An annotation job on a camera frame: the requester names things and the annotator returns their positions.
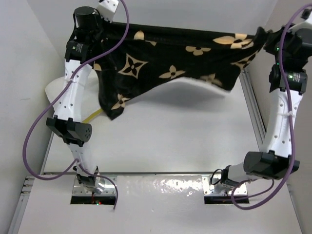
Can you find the black pillowcase with beige flowers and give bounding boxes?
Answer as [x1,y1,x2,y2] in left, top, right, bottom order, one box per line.
[68,21,269,121]

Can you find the white pillow with yellow edge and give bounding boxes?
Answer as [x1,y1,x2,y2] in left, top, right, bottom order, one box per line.
[45,70,103,123]

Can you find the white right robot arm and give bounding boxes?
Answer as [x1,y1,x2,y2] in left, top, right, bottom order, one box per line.
[209,24,312,194]

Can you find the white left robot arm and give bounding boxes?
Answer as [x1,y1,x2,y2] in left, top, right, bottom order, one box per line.
[46,6,105,195]

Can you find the white front cover board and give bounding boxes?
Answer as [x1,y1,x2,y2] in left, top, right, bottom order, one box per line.
[19,175,301,234]

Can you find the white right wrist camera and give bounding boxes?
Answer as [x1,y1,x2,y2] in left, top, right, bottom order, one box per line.
[296,8,312,28]

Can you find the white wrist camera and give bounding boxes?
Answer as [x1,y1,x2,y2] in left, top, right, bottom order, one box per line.
[97,0,119,22]
[296,8,312,28]

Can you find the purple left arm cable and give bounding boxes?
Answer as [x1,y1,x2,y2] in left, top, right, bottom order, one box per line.
[22,0,130,211]

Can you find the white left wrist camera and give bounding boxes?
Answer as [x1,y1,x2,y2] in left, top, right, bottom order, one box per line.
[97,0,119,22]

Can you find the aluminium rail right side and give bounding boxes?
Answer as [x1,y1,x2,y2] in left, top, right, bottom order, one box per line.
[240,65,278,174]

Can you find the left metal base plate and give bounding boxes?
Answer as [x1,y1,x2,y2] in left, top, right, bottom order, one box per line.
[72,178,116,196]

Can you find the metal base plate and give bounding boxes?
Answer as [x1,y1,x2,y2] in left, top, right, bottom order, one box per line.
[72,178,116,196]
[202,175,248,197]

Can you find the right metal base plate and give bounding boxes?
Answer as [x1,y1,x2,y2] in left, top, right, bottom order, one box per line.
[202,175,248,197]

